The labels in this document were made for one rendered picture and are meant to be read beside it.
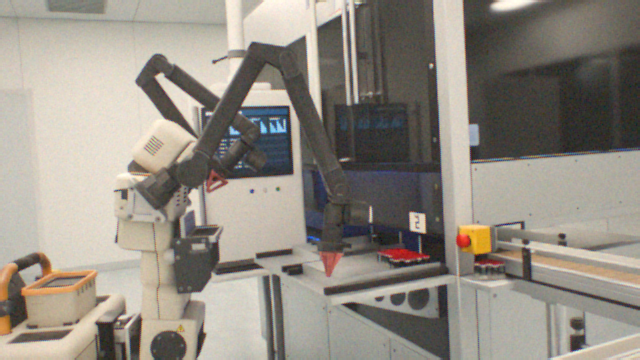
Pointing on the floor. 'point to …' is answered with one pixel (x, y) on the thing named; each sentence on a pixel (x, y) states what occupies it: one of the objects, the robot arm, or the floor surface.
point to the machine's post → (455, 173)
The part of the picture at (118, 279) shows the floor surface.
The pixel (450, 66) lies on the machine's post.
